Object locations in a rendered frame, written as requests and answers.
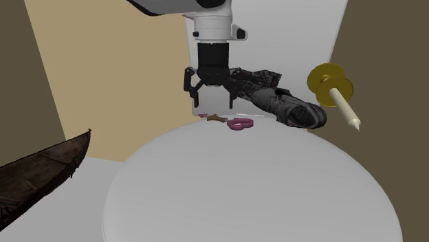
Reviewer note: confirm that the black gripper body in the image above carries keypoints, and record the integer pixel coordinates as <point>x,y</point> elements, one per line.
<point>213,62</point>

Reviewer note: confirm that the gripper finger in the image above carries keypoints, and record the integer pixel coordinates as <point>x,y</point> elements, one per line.
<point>191,85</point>
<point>233,93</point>

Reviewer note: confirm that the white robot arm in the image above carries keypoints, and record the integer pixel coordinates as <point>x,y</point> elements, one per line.
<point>211,23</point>

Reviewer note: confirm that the black boot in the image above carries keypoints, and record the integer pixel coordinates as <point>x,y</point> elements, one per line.
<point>288,107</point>

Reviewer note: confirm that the white toilet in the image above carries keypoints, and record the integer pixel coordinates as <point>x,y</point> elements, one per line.
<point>251,187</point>

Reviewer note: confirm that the gold candlestick with cream candle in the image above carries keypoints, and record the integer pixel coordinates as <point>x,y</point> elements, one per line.
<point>330,85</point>

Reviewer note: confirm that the dark wooden boat model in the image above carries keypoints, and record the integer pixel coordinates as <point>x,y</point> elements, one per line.
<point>37,174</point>

